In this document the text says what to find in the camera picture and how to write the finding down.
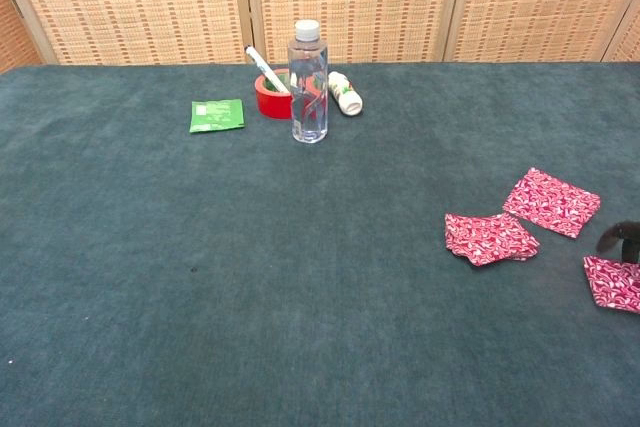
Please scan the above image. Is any green foil packet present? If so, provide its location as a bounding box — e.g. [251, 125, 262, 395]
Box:
[189, 98, 246, 134]

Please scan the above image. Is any teal felt table cover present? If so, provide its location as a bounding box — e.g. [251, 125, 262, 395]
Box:
[0, 61, 640, 427]

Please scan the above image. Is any small white plastic bottle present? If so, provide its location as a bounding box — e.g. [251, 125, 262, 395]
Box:
[327, 70, 364, 117]

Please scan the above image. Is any clear plastic water bottle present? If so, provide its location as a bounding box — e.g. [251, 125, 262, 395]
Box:
[287, 19, 330, 144]

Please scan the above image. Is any red patterned cloth piece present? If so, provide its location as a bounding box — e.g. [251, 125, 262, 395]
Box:
[582, 255, 640, 317]
[443, 211, 541, 267]

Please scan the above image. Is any white marker pen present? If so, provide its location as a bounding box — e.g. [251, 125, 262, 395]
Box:
[243, 45, 292, 96]

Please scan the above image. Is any red tape roll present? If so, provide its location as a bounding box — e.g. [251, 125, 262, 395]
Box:
[254, 68, 326, 121]

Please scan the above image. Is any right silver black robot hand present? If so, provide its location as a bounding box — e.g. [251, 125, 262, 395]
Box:
[595, 219, 640, 264]

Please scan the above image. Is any red patterned cloth stack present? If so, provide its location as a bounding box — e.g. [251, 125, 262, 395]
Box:
[502, 167, 602, 240]

